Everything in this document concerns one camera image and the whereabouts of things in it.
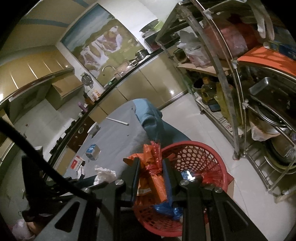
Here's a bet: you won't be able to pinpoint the beige wall cabinets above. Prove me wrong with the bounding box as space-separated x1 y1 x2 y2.
0 49 74 102

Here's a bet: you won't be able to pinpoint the steel pot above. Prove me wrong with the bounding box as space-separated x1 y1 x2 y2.
135 49 149 61

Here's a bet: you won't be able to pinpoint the brown oven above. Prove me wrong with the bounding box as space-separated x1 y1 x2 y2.
67 116 96 153

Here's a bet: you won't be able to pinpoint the metal shelf rack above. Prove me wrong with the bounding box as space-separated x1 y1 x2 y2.
155 0 296 197

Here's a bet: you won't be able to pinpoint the orange board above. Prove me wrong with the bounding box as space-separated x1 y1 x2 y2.
237 45 296 77

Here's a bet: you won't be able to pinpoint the steel tray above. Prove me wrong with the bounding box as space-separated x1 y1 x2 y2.
140 20 162 33

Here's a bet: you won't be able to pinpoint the steel faucet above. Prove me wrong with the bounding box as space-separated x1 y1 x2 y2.
102 65 122 80

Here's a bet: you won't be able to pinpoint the red white carton box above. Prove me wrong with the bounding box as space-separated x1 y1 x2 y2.
70 156 85 174

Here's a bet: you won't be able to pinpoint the yellow plastic bag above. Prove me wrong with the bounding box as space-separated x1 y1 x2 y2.
214 82 236 126

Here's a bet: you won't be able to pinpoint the waterfall wall picture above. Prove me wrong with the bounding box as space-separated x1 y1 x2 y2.
60 5 148 81

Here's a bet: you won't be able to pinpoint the small beige wall cabinet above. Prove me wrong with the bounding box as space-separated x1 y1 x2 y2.
45 80 84 110

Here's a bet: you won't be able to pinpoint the white bowl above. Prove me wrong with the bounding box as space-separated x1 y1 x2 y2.
87 123 100 136

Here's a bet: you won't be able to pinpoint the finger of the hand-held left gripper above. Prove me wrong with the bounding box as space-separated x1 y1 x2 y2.
62 175 100 189
46 183 109 203

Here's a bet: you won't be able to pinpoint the orange snack wrapper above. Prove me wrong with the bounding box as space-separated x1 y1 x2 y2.
123 141 168 207

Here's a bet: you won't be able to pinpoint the beige kitchen base cabinets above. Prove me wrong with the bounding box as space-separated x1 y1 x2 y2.
46 50 188 163

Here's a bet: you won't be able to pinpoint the red plastic basket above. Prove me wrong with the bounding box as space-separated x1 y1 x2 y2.
133 142 228 238

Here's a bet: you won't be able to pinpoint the range hood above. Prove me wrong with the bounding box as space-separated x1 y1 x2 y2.
0 68 74 121

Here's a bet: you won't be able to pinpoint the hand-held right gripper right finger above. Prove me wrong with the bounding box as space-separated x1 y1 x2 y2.
162 159 262 241

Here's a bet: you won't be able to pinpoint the steel rectangular pan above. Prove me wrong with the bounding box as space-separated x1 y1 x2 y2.
248 76 296 102

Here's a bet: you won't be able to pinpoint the hanging metal strainer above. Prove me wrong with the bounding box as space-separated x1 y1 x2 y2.
81 72 94 88

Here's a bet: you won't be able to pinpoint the newspaper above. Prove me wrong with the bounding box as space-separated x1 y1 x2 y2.
196 97 234 135

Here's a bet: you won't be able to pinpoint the pink red plastic bag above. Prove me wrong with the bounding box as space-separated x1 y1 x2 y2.
203 14 257 58

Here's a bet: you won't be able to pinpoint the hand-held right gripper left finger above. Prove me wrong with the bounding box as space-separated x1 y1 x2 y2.
35 158 141 241

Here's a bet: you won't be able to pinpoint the cooking oil bottle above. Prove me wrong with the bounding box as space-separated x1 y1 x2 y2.
200 77 219 103

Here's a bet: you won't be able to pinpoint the white tube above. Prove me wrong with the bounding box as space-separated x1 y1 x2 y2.
106 117 129 126

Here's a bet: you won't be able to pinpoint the black gas stove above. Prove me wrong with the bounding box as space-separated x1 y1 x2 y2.
50 118 78 158

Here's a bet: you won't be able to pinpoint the black kitchen countertop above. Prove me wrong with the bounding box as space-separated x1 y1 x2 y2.
48 43 178 158

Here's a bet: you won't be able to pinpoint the white plastic bag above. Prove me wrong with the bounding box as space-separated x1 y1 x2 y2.
177 30 213 67

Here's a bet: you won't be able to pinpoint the white tissue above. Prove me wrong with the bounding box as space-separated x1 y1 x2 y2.
94 165 116 185

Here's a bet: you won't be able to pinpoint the stack of steel basins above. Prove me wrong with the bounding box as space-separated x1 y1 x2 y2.
250 104 296 174

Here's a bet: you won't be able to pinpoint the microwave oven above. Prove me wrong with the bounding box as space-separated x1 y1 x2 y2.
144 35 167 52

